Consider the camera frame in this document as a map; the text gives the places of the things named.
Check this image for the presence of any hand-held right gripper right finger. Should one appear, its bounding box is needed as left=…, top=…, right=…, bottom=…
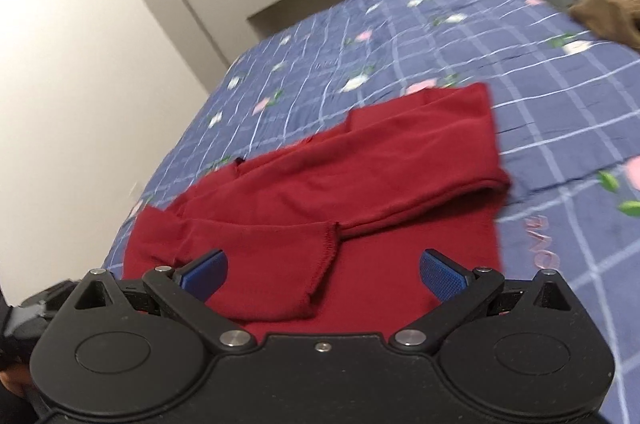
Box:
left=389, top=248, right=582, bottom=354

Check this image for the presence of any blue checked floral quilt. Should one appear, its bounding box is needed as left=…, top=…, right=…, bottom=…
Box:
left=102, top=0, right=640, bottom=424

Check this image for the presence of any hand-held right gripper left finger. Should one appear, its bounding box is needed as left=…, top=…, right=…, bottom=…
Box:
left=61, top=249, right=258, bottom=354

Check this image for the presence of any red knit sweater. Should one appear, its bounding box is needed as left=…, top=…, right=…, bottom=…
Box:
left=122, top=82, right=511, bottom=338

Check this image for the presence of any person's left hand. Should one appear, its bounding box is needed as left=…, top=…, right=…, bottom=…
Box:
left=0, top=368, right=35, bottom=405

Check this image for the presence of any brown garment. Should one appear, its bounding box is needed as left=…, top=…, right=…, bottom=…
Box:
left=569, top=0, right=640, bottom=51

